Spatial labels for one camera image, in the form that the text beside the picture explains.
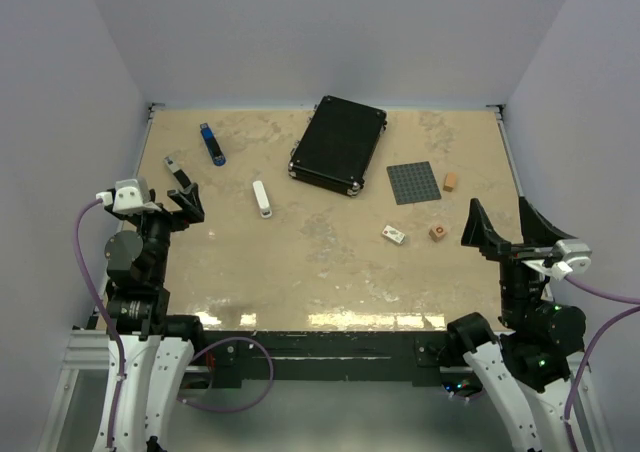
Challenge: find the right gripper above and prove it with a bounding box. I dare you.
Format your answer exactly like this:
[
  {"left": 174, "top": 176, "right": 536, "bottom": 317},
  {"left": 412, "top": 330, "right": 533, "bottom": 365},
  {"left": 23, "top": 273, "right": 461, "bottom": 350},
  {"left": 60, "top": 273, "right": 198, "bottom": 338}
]
[{"left": 460, "top": 194, "right": 575, "bottom": 328}]

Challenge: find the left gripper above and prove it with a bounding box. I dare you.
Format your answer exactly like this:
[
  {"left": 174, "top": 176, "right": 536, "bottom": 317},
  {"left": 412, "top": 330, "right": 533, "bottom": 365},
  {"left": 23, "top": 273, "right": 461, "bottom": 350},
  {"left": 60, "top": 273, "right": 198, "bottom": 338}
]
[{"left": 126, "top": 182, "right": 203, "bottom": 284}]

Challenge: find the white staples box sleeve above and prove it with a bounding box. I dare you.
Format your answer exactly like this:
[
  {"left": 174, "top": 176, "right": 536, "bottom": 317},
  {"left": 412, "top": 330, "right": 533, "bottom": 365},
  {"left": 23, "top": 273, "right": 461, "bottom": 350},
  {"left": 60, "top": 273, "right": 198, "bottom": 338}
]
[{"left": 381, "top": 225, "right": 406, "bottom": 245}]

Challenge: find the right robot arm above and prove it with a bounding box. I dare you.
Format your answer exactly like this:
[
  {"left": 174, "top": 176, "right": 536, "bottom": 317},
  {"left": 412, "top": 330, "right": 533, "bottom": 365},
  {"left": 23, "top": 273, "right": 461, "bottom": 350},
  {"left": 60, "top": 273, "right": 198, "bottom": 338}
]
[{"left": 445, "top": 197, "right": 592, "bottom": 451}]

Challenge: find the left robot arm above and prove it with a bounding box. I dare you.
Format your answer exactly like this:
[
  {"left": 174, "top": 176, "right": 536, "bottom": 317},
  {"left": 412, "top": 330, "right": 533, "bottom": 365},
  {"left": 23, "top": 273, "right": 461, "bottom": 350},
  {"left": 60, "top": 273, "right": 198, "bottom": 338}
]
[{"left": 93, "top": 178, "right": 207, "bottom": 451}]

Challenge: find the black and silver stapler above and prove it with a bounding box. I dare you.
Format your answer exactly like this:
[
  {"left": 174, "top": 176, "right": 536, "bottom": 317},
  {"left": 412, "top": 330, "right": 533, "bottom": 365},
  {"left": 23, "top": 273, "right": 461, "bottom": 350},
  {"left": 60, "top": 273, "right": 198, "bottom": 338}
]
[{"left": 164, "top": 156, "right": 191, "bottom": 189}]

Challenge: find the blue stapler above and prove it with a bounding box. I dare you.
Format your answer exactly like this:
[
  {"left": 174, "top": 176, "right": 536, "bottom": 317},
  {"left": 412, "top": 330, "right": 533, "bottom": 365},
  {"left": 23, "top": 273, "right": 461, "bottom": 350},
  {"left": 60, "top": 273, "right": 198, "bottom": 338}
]
[{"left": 200, "top": 123, "right": 226, "bottom": 167}]

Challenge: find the plain wooden block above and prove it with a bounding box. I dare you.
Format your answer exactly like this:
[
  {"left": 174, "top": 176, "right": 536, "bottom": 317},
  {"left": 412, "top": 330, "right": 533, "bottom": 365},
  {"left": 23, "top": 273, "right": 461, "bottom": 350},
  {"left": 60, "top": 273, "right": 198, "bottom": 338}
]
[{"left": 443, "top": 172, "right": 458, "bottom": 192}]

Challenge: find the grey studded baseplate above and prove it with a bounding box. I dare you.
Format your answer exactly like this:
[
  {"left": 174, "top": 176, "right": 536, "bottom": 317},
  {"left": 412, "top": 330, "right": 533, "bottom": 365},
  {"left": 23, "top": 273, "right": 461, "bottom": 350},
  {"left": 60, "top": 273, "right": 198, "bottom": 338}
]
[{"left": 386, "top": 161, "right": 441, "bottom": 205}]

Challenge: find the black hard case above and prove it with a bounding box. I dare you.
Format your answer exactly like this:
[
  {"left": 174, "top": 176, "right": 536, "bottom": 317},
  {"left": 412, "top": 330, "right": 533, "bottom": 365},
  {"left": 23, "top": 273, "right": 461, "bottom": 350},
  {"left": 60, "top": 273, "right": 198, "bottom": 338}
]
[{"left": 287, "top": 95, "right": 387, "bottom": 197}]

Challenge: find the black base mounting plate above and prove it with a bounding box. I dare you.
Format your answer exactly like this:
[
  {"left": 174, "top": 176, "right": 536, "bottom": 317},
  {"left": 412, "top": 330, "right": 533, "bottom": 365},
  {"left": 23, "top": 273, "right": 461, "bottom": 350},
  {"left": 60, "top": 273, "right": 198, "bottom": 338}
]
[{"left": 179, "top": 329, "right": 482, "bottom": 394}]

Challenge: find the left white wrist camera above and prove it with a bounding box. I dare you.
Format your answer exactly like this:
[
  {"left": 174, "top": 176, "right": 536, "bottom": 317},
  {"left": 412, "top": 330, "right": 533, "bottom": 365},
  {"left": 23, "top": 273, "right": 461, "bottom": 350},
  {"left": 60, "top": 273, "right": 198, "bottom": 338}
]
[{"left": 96, "top": 178, "right": 154, "bottom": 215}]

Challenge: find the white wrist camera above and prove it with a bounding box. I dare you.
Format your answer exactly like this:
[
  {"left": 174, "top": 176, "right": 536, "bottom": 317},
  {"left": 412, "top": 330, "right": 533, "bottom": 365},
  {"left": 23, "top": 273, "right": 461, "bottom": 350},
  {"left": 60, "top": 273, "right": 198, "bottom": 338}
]
[
  {"left": 542, "top": 239, "right": 592, "bottom": 281},
  {"left": 96, "top": 178, "right": 154, "bottom": 215}
]

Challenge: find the wooden block with red ring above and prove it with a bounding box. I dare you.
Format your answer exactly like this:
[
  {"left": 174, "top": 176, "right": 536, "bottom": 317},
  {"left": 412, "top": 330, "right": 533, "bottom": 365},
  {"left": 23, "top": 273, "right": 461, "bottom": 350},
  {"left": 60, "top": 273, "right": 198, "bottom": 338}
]
[{"left": 429, "top": 224, "right": 448, "bottom": 242}]

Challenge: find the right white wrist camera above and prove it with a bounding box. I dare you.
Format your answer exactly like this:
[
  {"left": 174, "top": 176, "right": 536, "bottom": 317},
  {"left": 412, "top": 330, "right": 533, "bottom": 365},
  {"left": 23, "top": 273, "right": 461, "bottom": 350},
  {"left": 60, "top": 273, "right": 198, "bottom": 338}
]
[{"left": 542, "top": 239, "right": 592, "bottom": 281}]

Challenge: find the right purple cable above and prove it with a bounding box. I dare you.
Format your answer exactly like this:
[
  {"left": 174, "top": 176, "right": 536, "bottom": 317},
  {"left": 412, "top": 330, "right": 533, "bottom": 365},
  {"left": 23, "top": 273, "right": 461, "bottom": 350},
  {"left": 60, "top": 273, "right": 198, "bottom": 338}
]
[{"left": 563, "top": 274, "right": 640, "bottom": 452}]

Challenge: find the aluminium frame rail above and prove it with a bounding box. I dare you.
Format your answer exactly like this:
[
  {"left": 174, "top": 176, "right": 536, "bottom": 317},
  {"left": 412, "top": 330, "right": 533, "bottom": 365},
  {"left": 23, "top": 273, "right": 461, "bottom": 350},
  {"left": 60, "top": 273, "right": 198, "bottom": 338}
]
[{"left": 37, "top": 291, "right": 166, "bottom": 452}]

